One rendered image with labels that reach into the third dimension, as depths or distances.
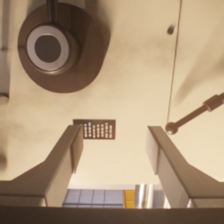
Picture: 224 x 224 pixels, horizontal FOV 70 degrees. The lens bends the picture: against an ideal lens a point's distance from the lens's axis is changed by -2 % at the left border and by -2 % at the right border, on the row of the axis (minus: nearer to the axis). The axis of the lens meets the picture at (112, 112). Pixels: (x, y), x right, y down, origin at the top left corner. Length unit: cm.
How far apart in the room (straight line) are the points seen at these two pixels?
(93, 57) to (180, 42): 16
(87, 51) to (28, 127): 19
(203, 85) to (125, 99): 15
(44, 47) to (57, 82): 8
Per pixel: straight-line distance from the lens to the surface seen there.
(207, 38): 35
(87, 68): 29
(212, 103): 32
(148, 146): 16
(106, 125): 33
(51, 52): 24
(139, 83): 31
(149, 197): 93
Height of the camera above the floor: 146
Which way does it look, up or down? level
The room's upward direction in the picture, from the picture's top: 89 degrees counter-clockwise
